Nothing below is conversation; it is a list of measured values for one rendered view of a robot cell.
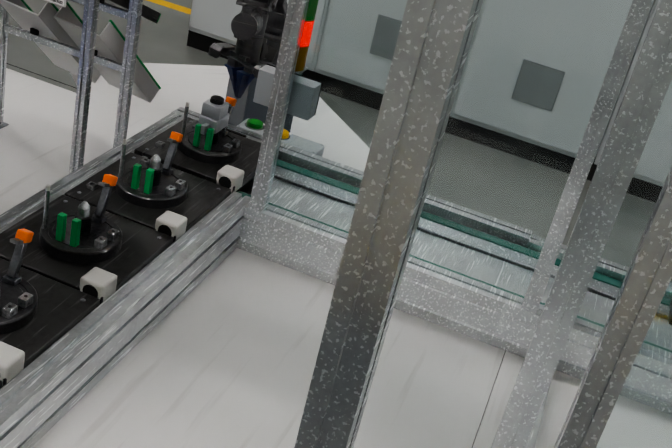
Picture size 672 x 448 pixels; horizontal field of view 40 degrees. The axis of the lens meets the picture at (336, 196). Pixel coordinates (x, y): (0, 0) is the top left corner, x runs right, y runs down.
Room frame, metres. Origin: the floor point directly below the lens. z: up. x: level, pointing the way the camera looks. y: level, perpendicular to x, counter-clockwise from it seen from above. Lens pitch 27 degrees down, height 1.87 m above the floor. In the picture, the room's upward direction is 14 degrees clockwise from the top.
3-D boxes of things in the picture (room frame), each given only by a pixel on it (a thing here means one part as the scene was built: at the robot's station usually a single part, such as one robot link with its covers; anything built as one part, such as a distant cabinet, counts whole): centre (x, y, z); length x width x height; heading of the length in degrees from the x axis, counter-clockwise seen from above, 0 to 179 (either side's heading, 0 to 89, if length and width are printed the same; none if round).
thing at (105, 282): (1.39, 0.42, 1.01); 0.24 x 0.24 x 0.13; 76
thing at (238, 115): (2.28, 0.25, 0.96); 0.14 x 0.14 x 0.20; 31
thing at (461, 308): (1.78, 0.01, 0.91); 0.84 x 0.28 x 0.10; 76
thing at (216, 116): (1.86, 0.30, 1.06); 0.08 x 0.04 x 0.07; 166
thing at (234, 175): (1.75, 0.23, 0.97); 0.05 x 0.05 x 0.04; 76
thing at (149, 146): (1.87, 0.30, 0.96); 0.24 x 0.24 x 0.02; 76
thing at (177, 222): (1.62, 0.36, 1.01); 0.24 x 0.24 x 0.13; 76
